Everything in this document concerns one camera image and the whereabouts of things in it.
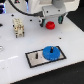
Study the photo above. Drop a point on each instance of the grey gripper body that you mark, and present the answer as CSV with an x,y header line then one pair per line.
x,y
52,8

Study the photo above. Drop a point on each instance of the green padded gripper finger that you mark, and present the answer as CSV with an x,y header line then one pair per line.
x,y
60,19
42,21

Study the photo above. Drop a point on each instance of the small red gear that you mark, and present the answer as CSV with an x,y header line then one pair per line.
x,y
50,25

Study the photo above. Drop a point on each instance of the large blue gear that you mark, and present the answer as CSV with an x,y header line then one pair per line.
x,y
51,53

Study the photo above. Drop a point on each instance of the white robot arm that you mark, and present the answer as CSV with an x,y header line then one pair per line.
x,y
36,8

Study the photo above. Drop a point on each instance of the beige electrical connector block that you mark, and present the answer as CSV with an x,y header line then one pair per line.
x,y
18,27

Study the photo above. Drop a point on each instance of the black peg base plate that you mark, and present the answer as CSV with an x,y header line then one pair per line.
x,y
41,60

